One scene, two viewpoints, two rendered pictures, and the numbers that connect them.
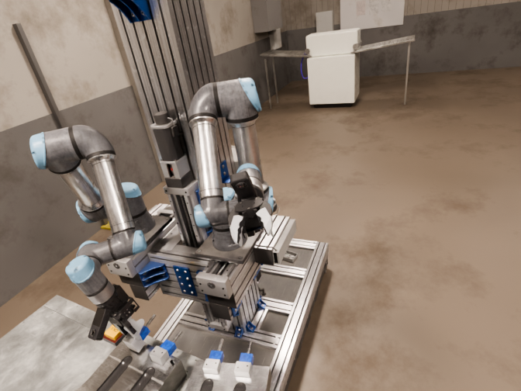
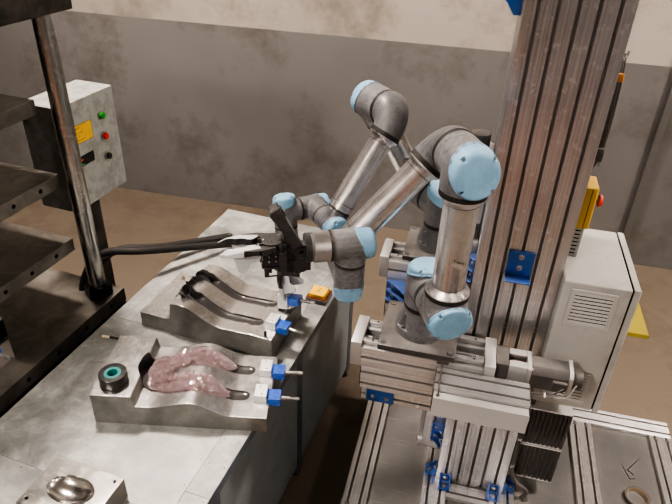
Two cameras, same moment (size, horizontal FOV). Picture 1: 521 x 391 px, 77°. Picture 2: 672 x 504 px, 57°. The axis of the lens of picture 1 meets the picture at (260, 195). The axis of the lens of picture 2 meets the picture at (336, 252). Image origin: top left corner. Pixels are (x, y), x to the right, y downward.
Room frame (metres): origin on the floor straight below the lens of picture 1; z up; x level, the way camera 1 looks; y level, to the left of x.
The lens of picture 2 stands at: (0.56, -1.17, 2.19)
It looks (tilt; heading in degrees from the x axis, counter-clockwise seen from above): 32 degrees down; 76
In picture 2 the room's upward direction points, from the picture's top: 2 degrees clockwise
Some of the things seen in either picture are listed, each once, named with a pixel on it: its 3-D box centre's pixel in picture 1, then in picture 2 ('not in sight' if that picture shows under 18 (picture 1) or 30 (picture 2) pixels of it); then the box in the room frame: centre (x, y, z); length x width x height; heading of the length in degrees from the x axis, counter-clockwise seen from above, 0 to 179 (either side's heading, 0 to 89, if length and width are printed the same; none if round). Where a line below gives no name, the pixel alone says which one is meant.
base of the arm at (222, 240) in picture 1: (227, 230); (422, 313); (1.15, 0.16, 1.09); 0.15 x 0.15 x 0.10
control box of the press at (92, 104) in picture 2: not in sight; (101, 263); (0.11, 1.15, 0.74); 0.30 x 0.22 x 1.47; 58
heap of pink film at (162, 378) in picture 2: not in sight; (190, 369); (0.47, 0.25, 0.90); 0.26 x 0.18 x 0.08; 165
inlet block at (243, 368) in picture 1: (246, 358); (277, 397); (0.72, 0.13, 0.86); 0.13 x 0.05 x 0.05; 165
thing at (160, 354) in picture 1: (169, 345); (286, 328); (0.78, 0.40, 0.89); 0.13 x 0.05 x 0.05; 148
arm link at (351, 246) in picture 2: (249, 181); (351, 244); (0.89, 0.03, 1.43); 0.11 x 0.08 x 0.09; 0
